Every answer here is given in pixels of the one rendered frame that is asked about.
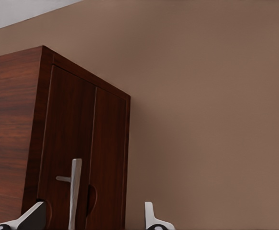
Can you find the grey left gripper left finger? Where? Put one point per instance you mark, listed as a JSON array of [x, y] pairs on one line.
[[30, 216]]

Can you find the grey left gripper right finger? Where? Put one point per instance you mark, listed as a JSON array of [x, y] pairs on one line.
[[151, 216]]

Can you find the dark wooden cabinet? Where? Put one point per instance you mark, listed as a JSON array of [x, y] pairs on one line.
[[12, 119]]

